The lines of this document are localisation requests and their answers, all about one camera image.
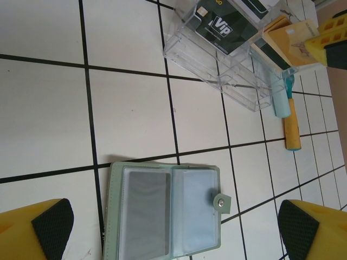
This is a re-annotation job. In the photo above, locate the white card with stripe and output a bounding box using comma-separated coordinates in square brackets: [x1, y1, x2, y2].
[240, 0, 281, 25]

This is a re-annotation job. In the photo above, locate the gold cards stack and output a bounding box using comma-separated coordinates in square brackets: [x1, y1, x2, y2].
[250, 15, 293, 73]

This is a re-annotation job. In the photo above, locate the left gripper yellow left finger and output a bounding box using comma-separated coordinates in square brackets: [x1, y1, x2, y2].
[0, 198, 74, 260]

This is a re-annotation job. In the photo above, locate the orange card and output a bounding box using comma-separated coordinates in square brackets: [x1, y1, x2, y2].
[271, 18, 322, 67]

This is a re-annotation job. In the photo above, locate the black VIP card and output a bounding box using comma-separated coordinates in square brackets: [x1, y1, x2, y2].
[187, 0, 268, 56]

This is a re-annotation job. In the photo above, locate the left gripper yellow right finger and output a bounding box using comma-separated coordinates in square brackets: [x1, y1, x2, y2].
[278, 199, 347, 260]

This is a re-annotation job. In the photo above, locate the grey card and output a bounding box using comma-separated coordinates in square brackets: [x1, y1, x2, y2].
[127, 171, 171, 257]

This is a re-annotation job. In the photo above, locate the teal rake wooden handle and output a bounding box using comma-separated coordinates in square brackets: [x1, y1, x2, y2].
[283, 74, 302, 151]

